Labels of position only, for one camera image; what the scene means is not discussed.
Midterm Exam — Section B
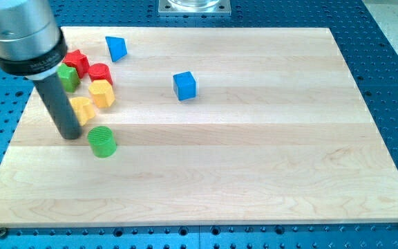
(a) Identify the yellow heart block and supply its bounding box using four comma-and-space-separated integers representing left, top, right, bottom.
70, 97, 95, 126

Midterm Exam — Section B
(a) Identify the red star block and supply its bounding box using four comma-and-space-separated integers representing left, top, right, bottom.
63, 50, 90, 79

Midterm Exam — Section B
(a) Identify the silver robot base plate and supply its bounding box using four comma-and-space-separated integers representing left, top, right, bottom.
158, 0, 231, 16

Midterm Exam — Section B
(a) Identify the blue trapezoid block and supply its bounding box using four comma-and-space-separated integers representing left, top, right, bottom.
105, 37, 128, 62

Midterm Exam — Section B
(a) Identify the yellow hexagon block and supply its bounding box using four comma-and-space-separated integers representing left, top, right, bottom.
88, 80, 115, 108

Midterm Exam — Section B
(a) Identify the green cylinder block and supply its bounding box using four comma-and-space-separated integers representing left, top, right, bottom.
87, 126, 117, 158

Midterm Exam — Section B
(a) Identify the red cylinder block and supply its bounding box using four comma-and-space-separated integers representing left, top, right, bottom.
88, 63, 113, 85

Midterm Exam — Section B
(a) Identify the left board stop screw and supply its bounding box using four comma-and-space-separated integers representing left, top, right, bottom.
0, 228, 8, 239

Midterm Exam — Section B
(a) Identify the green star block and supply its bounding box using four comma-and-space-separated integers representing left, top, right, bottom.
57, 64, 80, 93

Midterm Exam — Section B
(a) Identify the blue cube block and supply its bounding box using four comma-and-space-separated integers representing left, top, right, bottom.
173, 71, 196, 101

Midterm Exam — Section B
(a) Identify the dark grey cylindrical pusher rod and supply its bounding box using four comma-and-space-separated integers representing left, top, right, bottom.
33, 73, 82, 140

